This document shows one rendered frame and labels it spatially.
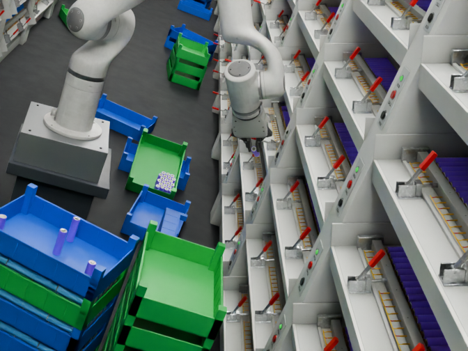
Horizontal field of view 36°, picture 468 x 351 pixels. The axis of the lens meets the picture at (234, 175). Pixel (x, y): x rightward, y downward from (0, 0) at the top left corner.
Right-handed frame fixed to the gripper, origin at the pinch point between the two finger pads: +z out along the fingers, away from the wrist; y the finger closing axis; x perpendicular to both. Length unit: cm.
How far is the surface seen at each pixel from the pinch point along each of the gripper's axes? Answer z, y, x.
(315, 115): -9.9, -18.6, -2.7
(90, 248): -24, 31, 51
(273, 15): 58, 10, -122
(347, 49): -25.0, -27.8, -13.2
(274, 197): 2.4, -7.6, 17.5
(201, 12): 255, 113, -354
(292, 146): -2.3, -11.8, 2.7
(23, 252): -39, 39, 61
